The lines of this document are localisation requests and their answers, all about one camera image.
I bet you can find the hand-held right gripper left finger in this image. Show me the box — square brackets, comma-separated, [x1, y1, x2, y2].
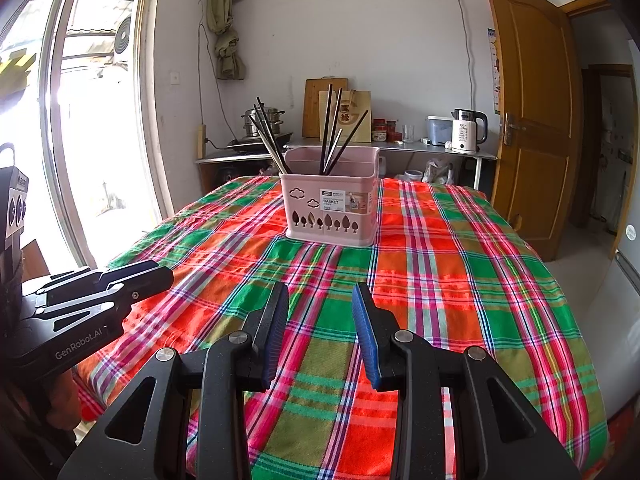
[57, 284, 291, 480]

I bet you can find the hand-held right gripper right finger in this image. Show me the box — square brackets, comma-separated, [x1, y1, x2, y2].
[351, 282, 582, 480]

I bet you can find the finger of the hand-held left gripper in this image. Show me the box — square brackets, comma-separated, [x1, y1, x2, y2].
[35, 266, 175, 334]
[21, 259, 160, 307]

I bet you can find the pink utensil basket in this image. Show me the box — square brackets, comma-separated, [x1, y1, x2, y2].
[279, 146, 382, 248]

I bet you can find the bunch of black chopsticks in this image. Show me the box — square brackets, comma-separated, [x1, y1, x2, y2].
[248, 83, 370, 176]

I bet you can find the red green plaid tablecloth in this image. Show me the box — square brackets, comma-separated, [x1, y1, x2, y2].
[75, 175, 608, 480]

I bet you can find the low metal shelf table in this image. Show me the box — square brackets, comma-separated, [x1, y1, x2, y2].
[194, 152, 281, 196]

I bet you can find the sliding glass window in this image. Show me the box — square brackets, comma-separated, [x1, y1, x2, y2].
[0, 0, 166, 281]

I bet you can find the black induction cooker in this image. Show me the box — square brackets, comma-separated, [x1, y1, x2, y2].
[226, 132, 295, 152]

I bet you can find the white plastic bag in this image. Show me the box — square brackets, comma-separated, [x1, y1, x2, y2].
[422, 157, 456, 185]

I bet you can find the stainless steel table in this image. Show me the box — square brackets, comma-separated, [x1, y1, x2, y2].
[282, 136, 500, 191]

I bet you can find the stainless steel steamer pot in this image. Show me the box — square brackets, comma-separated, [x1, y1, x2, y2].
[241, 106, 286, 138]

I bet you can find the clear plastic water jug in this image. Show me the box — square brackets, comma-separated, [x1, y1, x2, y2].
[426, 116, 455, 147]

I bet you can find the white electric kettle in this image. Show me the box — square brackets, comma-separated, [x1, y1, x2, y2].
[450, 109, 488, 155]

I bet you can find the wooden cutting board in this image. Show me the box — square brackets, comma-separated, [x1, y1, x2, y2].
[303, 77, 348, 140]

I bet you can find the tan paper bag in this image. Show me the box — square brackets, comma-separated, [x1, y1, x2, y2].
[318, 89, 373, 143]

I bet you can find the hanging grey-green curtain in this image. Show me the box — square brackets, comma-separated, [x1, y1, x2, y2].
[206, 0, 247, 81]

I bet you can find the wooden door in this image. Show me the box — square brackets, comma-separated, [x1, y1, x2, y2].
[481, 0, 585, 262]

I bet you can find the metal door handle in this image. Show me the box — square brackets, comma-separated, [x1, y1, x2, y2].
[502, 113, 527, 147]

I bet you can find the wall poster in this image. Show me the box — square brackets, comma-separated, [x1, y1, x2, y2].
[487, 27, 502, 116]

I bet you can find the wooden door frame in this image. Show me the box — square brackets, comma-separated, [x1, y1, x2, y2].
[560, 0, 640, 241]

